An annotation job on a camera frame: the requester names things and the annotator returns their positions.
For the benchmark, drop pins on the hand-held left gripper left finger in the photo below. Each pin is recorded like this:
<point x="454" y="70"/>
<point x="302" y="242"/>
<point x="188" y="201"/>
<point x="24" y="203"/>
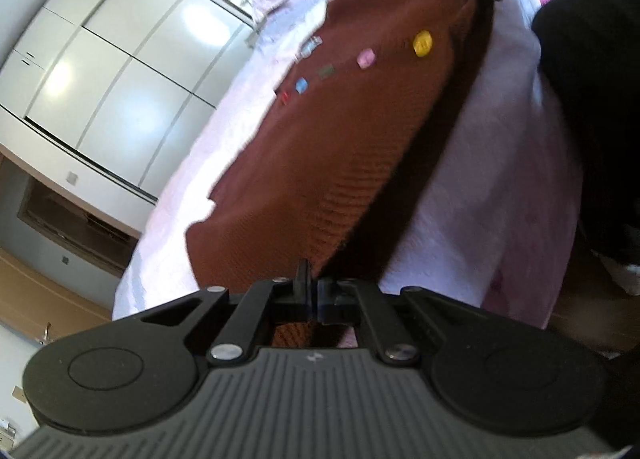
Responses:
<point x="303" y="291"/>

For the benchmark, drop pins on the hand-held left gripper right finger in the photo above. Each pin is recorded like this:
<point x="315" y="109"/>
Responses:
<point x="331" y="300"/>

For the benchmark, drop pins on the brown knitted sweater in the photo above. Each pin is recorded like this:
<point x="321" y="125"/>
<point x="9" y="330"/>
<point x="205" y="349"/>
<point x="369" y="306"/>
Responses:
<point x="350" y="139"/>

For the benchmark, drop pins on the person's black pants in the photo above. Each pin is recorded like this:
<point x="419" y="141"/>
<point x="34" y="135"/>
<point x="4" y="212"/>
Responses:
<point x="595" y="99"/>

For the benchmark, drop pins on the white wardrobe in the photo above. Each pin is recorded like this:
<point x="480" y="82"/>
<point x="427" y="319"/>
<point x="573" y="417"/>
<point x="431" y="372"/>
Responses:
<point x="115" y="69"/>

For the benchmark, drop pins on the white wall socket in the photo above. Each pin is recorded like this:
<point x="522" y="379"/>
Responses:
<point x="72" y="177"/>

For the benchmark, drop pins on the metal wall hook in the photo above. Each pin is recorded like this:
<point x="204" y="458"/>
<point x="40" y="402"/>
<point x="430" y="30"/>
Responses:
<point x="46" y="334"/>

